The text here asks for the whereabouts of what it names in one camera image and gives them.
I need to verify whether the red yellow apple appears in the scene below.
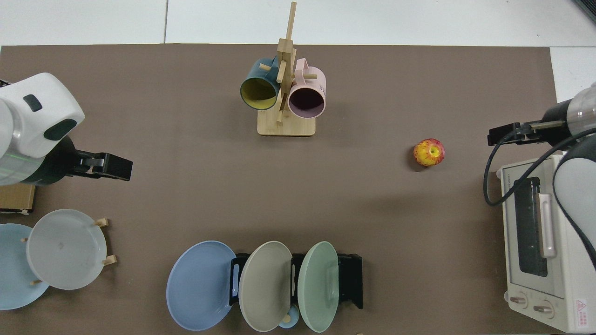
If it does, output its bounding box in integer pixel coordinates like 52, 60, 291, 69
413, 138, 445, 167

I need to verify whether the wooden plate rack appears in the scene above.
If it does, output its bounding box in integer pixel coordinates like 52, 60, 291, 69
21, 218, 117, 285

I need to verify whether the pale grey plate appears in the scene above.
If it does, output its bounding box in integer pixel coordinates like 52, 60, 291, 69
27, 209, 108, 291

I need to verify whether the light blue plate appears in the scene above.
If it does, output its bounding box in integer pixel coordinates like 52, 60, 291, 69
0, 223, 49, 310

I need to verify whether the beige grey plate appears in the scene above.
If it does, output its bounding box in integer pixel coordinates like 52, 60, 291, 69
238, 241, 294, 333

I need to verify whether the black dish rack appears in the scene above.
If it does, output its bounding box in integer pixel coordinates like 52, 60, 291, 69
229, 253, 363, 310

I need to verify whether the pale green plate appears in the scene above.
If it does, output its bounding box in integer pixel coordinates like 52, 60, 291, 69
297, 241, 339, 334

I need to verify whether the brown table cloth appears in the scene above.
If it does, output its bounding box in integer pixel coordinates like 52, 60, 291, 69
0, 44, 559, 335

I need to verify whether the dark grey equipment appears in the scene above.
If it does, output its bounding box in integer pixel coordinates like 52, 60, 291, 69
573, 0, 596, 24

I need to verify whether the pale toaster oven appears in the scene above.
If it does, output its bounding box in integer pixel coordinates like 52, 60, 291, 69
496, 154, 596, 333

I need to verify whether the dark teal cup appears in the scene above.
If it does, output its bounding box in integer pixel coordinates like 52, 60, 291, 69
240, 57, 282, 111

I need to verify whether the wooden cup stand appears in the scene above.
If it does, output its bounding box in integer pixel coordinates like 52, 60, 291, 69
257, 1, 317, 137

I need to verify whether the pink cup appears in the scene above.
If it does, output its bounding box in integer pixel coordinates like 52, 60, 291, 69
287, 58, 326, 119

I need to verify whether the small blue round thing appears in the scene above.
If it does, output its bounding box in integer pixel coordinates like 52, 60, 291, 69
278, 305, 301, 329

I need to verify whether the wire basket with wooden floor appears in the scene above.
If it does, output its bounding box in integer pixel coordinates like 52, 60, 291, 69
0, 183, 37, 214

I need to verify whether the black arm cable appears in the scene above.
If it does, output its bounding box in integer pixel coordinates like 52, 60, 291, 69
483, 127, 596, 208

